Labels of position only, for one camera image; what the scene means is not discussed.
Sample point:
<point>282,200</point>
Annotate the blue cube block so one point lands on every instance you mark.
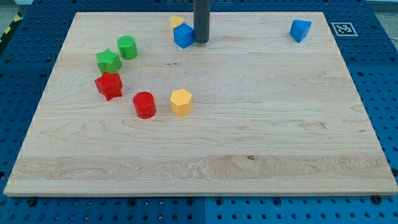
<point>184,35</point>

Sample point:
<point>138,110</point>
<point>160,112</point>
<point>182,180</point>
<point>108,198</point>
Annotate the yellow heart block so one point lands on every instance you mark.
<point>175,21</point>

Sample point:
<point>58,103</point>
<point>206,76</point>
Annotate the yellow hexagon block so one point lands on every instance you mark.
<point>181,102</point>

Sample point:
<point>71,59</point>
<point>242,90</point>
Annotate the red cylinder block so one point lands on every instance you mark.
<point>144,104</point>

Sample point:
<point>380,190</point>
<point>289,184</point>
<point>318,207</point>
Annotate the light wooden board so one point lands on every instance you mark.
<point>269,116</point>

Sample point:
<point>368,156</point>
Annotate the green cylinder block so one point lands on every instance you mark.
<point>127,47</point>

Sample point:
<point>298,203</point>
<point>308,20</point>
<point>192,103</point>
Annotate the red star block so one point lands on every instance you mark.
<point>109,85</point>

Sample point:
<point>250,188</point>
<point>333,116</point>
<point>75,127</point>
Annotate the green star block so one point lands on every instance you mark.
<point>108,61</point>

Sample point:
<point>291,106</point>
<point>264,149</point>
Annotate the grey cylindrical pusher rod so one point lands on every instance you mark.
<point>201,18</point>

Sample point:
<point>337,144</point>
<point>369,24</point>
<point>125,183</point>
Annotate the blue triangular prism block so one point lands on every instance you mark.
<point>299,29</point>

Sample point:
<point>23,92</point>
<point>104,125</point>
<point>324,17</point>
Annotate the white fiducial marker tag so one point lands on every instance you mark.
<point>344,29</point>

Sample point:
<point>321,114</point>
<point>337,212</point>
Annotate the black yellow hazard tape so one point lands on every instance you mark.
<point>11,28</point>

